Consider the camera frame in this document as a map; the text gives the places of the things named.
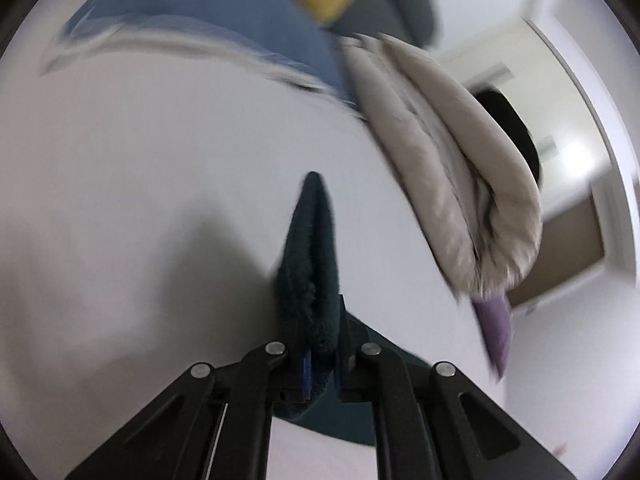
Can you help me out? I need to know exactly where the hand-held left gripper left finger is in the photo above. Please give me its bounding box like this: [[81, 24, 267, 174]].
[[65, 319, 314, 480]]

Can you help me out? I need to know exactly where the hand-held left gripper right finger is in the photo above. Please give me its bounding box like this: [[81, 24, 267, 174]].
[[335, 295, 576, 480]]

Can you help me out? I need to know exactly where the dark green garment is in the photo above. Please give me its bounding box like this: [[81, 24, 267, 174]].
[[272, 171, 436, 446]]

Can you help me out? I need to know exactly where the purple pillow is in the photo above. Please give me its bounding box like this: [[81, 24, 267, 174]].
[[470, 294, 514, 379]]

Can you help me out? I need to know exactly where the beige duvet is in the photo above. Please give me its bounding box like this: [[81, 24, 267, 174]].
[[340, 32, 544, 306]]

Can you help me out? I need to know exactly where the brown wooden door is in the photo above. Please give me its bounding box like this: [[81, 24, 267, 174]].
[[505, 192, 606, 309]]

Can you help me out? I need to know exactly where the white bed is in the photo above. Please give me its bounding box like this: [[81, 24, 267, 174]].
[[0, 25, 507, 480]]

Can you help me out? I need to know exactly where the black object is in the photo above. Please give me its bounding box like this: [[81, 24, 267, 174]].
[[472, 89, 544, 187]]

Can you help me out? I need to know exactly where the grey headboard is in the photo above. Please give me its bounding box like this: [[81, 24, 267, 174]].
[[330, 0, 442, 49]]

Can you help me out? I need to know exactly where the blue pillow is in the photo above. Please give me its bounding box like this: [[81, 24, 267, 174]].
[[40, 0, 362, 117]]

